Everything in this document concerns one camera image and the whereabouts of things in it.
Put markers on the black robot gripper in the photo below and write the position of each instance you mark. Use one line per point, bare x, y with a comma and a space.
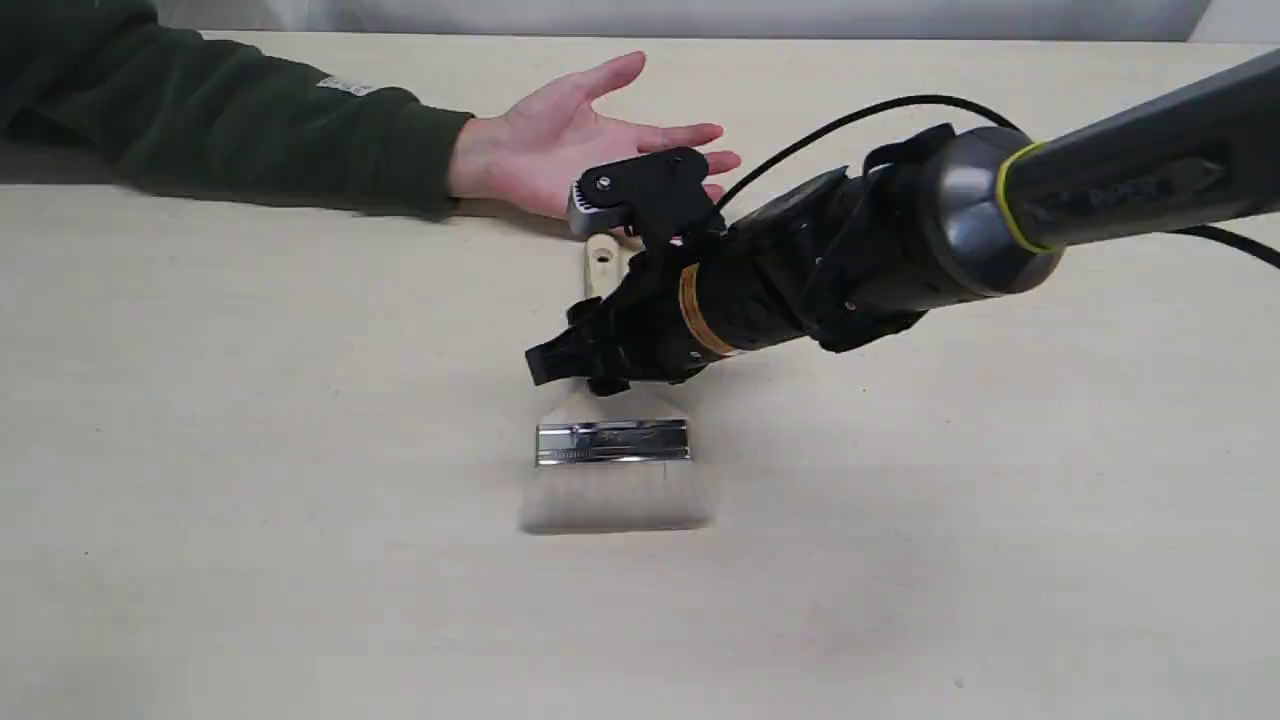
616, 337

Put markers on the wide paint brush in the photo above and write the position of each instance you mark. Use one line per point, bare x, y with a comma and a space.
616, 464

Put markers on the dark green sleeved forearm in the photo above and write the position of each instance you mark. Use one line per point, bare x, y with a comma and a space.
169, 109

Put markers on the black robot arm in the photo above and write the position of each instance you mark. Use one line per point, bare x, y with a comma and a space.
940, 219

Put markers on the person's open hand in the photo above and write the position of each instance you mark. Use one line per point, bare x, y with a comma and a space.
528, 156

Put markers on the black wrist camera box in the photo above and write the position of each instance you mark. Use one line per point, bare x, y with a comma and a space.
656, 197

